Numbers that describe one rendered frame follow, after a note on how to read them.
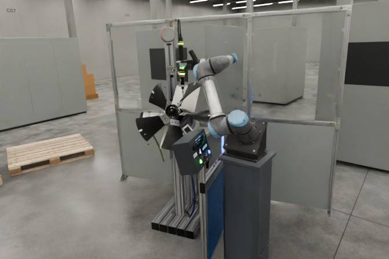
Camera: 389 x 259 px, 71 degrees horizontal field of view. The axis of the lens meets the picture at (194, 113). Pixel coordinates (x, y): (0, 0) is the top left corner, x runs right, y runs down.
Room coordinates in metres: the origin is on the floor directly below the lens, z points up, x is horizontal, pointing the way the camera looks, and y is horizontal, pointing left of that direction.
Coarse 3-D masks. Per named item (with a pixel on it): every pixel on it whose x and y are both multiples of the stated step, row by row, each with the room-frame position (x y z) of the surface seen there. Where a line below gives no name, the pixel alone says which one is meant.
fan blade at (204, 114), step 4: (192, 112) 2.31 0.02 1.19; (196, 112) 2.30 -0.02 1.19; (200, 112) 2.29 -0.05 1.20; (204, 112) 2.27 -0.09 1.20; (188, 116) 2.22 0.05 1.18; (192, 116) 2.22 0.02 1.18; (196, 116) 2.21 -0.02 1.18; (200, 116) 2.20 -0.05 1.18; (204, 116) 2.20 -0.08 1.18; (208, 116) 2.19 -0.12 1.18; (200, 120) 2.15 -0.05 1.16; (204, 120) 2.15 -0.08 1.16
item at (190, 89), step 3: (189, 84) 2.56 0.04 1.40; (192, 84) 2.50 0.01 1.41; (195, 84) 2.46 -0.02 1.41; (198, 84) 2.42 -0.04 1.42; (189, 87) 2.50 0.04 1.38; (192, 87) 2.44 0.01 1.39; (195, 87) 2.41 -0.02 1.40; (198, 87) 2.38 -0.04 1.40; (186, 90) 2.51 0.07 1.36; (189, 90) 2.43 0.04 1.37; (192, 90) 2.39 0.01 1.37; (186, 93) 2.42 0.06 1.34; (189, 93) 2.38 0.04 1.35; (183, 96) 2.48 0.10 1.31; (186, 96) 2.37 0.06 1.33; (183, 99) 2.36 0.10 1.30
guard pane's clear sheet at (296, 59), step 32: (128, 32) 3.35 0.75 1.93; (192, 32) 3.04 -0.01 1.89; (224, 32) 2.91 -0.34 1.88; (256, 32) 2.79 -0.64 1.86; (288, 32) 2.68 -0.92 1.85; (320, 32) 2.57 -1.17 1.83; (128, 64) 3.36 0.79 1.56; (160, 64) 3.20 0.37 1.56; (256, 64) 2.78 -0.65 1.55; (288, 64) 2.67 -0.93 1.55; (320, 64) 2.57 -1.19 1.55; (128, 96) 3.38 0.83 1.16; (224, 96) 2.91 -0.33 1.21; (256, 96) 2.78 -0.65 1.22; (288, 96) 2.67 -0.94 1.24; (320, 96) 2.56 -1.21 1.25
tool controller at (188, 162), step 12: (192, 132) 1.60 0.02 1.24; (204, 132) 1.61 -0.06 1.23; (180, 144) 1.41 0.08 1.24; (192, 144) 1.43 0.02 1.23; (204, 144) 1.56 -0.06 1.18; (180, 156) 1.41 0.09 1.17; (192, 156) 1.39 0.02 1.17; (204, 156) 1.52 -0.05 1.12; (180, 168) 1.41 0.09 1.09; (192, 168) 1.39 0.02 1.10
